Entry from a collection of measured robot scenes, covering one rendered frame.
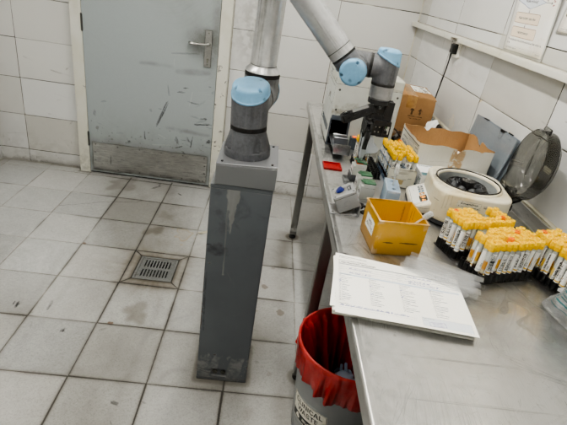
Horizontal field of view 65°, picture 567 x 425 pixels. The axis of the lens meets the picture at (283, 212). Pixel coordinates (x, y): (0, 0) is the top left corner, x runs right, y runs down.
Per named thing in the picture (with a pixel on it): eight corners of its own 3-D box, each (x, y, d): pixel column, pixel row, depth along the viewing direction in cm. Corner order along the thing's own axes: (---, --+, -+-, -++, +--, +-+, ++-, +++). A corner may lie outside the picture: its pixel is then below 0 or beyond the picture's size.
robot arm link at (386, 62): (375, 45, 140) (403, 49, 139) (368, 80, 145) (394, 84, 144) (376, 47, 133) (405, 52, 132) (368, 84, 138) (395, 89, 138)
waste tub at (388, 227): (359, 228, 128) (366, 196, 123) (403, 232, 129) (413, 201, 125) (370, 254, 116) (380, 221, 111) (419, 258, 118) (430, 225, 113)
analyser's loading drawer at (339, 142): (327, 137, 193) (330, 125, 190) (342, 139, 193) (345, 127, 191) (332, 153, 174) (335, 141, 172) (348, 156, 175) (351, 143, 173)
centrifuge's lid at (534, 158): (531, 116, 139) (555, 124, 139) (491, 186, 151) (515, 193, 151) (557, 136, 120) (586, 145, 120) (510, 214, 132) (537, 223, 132)
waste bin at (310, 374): (280, 381, 186) (297, 297, 165) (366, 390, 188) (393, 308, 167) (279, 470, 152) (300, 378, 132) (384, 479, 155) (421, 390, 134)
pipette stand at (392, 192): (372, 205, 143) (380, 176, 138) (394, 209, 142) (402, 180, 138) (374, 219, 134) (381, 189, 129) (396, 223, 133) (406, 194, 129)
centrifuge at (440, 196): (402, 190, 157) (412, 157, 152) (487, 206, 155) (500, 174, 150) (408, 221, 136) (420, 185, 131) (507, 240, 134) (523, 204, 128)
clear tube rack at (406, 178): (374, 164, 177) (379, 147, 173) (398, 167, 177) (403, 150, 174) (385, 185, 158) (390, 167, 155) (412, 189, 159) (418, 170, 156)
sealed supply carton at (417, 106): (376, 112, 254) (384, 79, 245) (417, 119, 253) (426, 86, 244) (380, 127, 226) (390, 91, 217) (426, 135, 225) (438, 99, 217)
